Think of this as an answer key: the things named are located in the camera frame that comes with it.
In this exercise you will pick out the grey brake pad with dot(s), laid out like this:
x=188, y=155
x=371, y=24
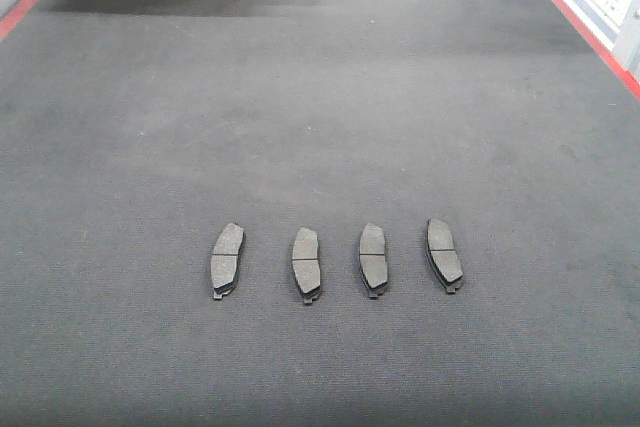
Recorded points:
x=442, y=255
x=372, y=260
x=225, y=260
x=305, y=264

